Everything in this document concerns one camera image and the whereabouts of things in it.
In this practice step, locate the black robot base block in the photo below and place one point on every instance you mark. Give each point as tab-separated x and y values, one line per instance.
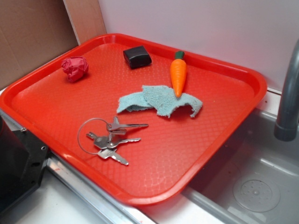
23	158

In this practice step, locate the orange toy carrot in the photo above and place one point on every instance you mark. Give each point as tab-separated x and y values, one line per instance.
178	72

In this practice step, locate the red plastic tray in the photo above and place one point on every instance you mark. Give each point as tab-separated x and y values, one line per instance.
171	150

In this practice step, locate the light blue cloth rag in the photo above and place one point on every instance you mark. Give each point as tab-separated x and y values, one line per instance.
161	98

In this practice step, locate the upper silver key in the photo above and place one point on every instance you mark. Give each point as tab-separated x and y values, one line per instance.
121	129

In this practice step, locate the silver key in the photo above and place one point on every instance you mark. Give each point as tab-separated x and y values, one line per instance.
109	142
121	129
111	153

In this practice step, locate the lower silver key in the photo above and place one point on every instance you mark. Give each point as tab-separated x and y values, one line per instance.
111	153

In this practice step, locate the black rectangular box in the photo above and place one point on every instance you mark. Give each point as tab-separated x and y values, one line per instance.
137	57

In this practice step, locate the middle silver key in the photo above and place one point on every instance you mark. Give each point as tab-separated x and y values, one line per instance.
109	142

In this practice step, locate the crumpled red paper ball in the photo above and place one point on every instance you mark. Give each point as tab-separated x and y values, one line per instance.
75	67

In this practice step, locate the grey sink basin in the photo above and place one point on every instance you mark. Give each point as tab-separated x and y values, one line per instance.
253	178

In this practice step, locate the grey faucet pipe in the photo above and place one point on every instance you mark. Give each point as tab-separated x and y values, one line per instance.
288	113

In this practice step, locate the brown cardboard panel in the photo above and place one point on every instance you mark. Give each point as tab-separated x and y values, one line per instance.
33	32

